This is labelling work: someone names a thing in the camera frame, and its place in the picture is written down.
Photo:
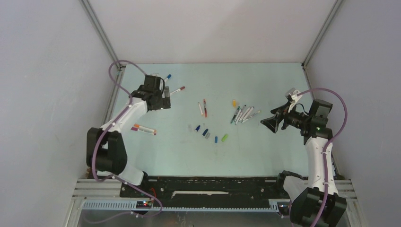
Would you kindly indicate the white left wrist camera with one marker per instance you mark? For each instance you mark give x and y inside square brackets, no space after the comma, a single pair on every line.
[153,83]

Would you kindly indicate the white marker dark blue cap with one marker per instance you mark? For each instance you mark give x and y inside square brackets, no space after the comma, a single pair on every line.
[237,117]

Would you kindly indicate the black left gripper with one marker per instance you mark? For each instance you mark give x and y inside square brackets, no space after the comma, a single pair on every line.
[163,103]

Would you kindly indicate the purple cap marker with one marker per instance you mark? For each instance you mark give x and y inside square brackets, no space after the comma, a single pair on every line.
[144,130]

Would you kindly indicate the red gel pen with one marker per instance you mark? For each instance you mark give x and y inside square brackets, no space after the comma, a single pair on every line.
[205,108]

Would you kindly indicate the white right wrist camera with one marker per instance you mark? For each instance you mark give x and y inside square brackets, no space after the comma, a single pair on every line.
[293,96]

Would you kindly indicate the light green cap marker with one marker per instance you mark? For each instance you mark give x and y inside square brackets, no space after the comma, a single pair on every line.
[251,116]

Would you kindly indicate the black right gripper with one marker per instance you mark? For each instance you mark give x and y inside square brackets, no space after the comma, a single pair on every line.
[273,122]

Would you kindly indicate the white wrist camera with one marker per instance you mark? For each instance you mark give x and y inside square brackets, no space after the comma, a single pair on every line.
[153,83]
[293,96]

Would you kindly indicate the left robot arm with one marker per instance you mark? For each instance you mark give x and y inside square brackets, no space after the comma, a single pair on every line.
[106,151]

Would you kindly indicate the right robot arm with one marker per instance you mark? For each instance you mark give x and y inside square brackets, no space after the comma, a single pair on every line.
[316,204]

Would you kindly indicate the orange cap marker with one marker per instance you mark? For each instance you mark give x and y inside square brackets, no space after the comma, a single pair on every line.
[144,128]

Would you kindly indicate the grey cable duct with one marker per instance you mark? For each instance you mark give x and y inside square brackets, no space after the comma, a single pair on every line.
[133,205]

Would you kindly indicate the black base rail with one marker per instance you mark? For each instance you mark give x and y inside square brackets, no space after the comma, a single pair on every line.
[213,192]

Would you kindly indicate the dark red cap marker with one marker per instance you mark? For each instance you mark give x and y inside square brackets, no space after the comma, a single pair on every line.
[177,90]

